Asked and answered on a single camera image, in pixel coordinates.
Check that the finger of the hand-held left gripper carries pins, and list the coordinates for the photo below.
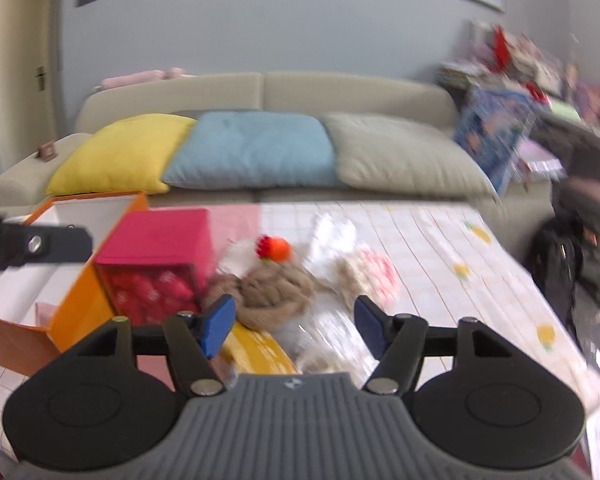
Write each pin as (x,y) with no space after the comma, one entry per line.
(45,245)

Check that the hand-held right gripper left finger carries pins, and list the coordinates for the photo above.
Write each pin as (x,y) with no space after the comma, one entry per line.
(218,327)

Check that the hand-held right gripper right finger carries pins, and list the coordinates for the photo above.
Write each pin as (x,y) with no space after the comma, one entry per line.
(371,327)

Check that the clear plastic bag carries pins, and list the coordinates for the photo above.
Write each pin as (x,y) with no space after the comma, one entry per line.
(325,330)

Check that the yellow packet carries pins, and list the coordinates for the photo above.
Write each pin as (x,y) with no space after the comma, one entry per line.
(260,355)

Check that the pink white fluffy cloth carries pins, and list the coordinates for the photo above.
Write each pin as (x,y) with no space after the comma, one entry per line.
(375,270)

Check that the orange cardboard box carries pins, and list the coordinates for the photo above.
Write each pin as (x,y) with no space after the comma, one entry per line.
(80,310)

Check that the lemon print checked tablecloth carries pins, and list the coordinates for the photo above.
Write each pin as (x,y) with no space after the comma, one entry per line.
(430,260)

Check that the small brown object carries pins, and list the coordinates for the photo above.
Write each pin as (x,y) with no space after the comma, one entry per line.
(47,152)

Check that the orange red toy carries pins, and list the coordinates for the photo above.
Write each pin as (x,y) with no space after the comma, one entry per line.
(276,250)

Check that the red box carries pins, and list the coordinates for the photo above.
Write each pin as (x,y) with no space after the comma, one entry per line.
(155,235)

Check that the yellow pillow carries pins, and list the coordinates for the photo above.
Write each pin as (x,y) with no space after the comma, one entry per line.
(120,155)

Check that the grey-green pillow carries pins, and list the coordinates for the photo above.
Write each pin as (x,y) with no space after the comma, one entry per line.
(405,160)

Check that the blue pillow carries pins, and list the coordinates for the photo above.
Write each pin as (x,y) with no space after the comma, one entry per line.
(250,150)

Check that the cream door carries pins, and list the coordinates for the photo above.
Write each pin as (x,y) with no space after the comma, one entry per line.
(15,60)

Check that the pink plush toy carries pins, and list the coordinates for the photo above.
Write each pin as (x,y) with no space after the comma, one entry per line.
(135,79)

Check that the black backpack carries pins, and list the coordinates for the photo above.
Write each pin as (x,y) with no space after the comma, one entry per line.
(555,270)

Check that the floral blue cushion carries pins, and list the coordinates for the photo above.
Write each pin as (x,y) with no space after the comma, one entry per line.
(490,135)

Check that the beige fabric sofa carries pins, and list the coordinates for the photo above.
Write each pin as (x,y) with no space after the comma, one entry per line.
(330,90)

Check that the grey desk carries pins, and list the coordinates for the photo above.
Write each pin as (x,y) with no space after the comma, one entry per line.
(580,132)

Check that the pile of books and toys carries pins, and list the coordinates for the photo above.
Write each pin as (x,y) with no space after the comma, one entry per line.
(520,65)

